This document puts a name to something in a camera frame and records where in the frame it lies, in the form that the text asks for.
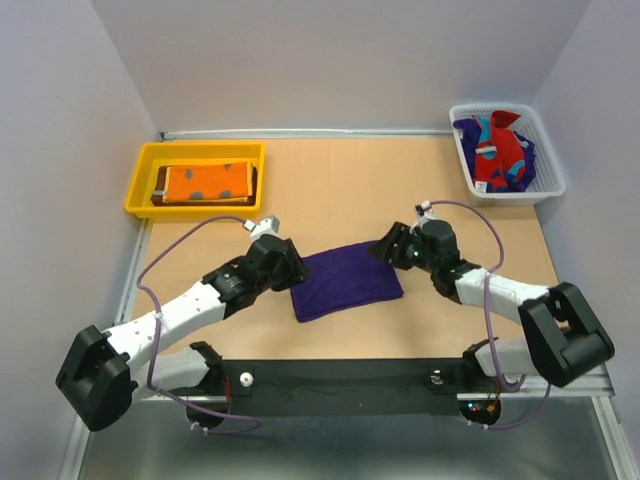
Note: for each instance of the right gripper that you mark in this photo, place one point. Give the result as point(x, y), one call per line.
point(398, 234)

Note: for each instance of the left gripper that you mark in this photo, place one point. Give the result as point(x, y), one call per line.
point(295, 270)

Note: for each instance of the purple towel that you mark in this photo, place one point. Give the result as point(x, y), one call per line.
point(470, 135)
point(343, 278)

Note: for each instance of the orange towel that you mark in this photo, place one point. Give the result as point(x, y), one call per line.
point(208, 183)

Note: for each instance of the brown towel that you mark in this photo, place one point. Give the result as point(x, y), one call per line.
point(157, 200)

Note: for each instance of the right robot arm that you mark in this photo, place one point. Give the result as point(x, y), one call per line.
point(563, 338)

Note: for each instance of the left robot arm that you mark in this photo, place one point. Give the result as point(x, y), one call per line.
point(97, 374)

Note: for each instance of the red blue towel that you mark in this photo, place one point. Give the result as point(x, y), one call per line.
point(500, 164)

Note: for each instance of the white plastic basket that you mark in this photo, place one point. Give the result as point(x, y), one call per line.
point(548, 182)

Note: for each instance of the yellow plastic tray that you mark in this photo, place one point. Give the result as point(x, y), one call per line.
point(152, 156)

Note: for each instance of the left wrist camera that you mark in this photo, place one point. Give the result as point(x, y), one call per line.
point(267, 226)

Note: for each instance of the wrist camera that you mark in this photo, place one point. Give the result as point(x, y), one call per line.
point(267, 226)
point(423, 213)

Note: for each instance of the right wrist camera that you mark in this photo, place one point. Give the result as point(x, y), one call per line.
point(423, 213)

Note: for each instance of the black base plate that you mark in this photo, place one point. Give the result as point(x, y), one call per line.
point(223, 414)

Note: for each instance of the aluminium frame rail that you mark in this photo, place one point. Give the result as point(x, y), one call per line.
point(199, 371)

